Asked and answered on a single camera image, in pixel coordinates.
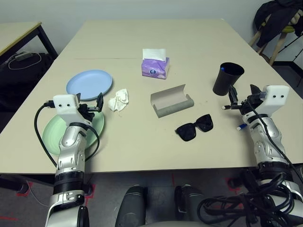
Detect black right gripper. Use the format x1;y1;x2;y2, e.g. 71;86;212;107
226;83;264;116

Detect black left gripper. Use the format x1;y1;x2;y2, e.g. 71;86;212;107
75;92;105;124

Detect white tissue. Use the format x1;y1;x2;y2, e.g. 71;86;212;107
108;88;130;112

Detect light green plate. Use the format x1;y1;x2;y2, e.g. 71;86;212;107
42;110;105;157

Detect black sunglasses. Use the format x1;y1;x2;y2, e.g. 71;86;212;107
175;113;214;142

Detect grey glasses case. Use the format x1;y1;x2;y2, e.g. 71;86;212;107
150;84;195;119

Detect light blue plate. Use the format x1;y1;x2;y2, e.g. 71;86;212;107
66;69;114;101

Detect black cup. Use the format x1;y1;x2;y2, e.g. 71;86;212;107
212;62;245;97

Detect wooden stool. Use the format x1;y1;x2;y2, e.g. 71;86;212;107
248;14;300;66

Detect black tripod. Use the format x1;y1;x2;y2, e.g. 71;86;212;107
276;35;303;62

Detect black bag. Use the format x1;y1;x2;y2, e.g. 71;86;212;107
0;52;54;133

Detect purple tissue pack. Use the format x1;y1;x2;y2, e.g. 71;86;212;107
141;48;170;80

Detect yellow-green stool cushion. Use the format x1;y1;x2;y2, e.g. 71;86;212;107
261;22;297;34

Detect black jacket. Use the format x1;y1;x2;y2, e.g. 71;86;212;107
254;0;303;48

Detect beige side table, black legs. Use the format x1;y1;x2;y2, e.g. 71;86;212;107
0;21;59;71

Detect grey left robot leg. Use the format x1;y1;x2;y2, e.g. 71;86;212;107
115;185;148;227

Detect grey robot leg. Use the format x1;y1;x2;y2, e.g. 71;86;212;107
174;184;209;223
115;185;148;227

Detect grey right robot leg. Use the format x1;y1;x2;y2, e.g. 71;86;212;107
174;184;209;223

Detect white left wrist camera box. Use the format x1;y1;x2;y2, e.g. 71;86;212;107
52;94;81;125

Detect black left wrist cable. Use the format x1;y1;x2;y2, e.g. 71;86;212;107
34;100;100;167

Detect power adapter with white cable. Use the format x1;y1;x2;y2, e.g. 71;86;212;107
8;51;41;70

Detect black cable bundle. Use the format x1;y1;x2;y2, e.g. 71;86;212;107
197;170;303;227

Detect thin white floor cable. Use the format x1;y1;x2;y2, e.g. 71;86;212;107
29;188;52;207

